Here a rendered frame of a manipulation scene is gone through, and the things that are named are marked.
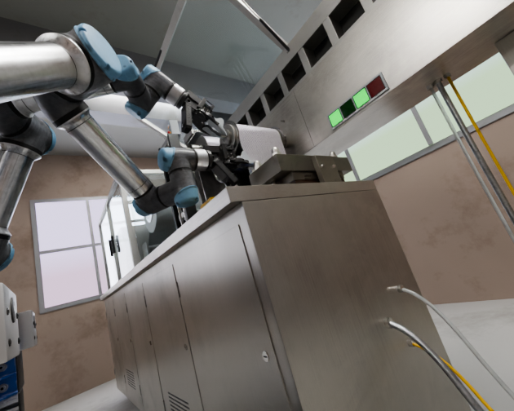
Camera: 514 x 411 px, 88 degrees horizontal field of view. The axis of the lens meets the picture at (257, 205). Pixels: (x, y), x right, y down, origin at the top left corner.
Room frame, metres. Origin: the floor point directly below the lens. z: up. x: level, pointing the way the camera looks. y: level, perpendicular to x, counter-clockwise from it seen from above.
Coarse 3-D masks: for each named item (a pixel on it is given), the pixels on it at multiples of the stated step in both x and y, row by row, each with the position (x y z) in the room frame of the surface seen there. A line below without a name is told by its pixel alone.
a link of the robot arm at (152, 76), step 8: (144, 72) 0.77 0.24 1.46; (152, 72) 0.78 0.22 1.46; (160, 72) 0.80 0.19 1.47; (144, 80) 0.79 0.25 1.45; (152, 80) 0.79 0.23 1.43; (160, 80) 0.80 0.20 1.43; (168, 80) 0.81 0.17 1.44; (160, 88) 0.81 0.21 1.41; (168, 88) 0.82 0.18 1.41; (160, 96) 0.83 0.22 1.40
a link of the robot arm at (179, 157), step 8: (160, 152) 0.74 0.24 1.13; (168, 152) 0.73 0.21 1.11; (176, 152) 0.75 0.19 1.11; (184, 152) 0.76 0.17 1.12; (192, 152) 0.78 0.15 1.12; (160, 160) 0.75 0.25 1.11; (168, 160) 0.73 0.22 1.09; (176, 160) 0.75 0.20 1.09; (184, 160) 0.76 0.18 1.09; (192, 160) 0.78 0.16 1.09; (160, 168) 0.76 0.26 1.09; (168, 168) 0.75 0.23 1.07; (192, 168) 0.80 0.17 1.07
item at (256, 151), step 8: (248, 144) 0.98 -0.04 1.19; (256, 144) 1.01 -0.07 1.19; (264, 144) 1.04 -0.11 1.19; (272, 144) 1.07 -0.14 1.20; (280, 144) 1.10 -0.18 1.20; (248, 152) 0.97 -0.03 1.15; (256, 152) 1.00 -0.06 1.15; (264, 152) 1.03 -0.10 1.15; (256, 160) 0.99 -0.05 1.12; (264, 160) 1.02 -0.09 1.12; (248, 168) 0.96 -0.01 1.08
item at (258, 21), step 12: (180, 0) 0.95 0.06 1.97; (228, 0) 0.93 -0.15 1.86; (240, 0) 0.93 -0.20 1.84; (180, 12) 1.00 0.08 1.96; (252, 12) 0.96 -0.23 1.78; (264, 24) 0.98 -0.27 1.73; (168, 36) 1.10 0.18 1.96; (276, 36) 1.01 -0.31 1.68; (288, 48) 1.05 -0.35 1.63; (156, 60) 1.23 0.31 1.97; (180, 144) 1.81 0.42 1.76
